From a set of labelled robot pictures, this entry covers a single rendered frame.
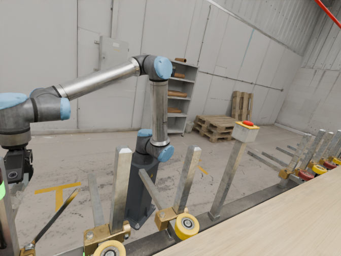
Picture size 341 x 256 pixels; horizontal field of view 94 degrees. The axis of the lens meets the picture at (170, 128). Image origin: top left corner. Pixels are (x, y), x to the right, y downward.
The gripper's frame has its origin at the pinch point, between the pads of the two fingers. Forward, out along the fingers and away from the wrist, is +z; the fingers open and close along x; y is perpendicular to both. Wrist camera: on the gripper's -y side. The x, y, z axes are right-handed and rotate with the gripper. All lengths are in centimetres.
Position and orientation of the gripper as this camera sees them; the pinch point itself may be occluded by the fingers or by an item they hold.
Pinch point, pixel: (20, 189)
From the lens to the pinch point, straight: 89.1
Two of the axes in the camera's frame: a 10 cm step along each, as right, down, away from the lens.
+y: -4.9, -3.9, 7.8
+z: -1.9, 9.2, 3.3
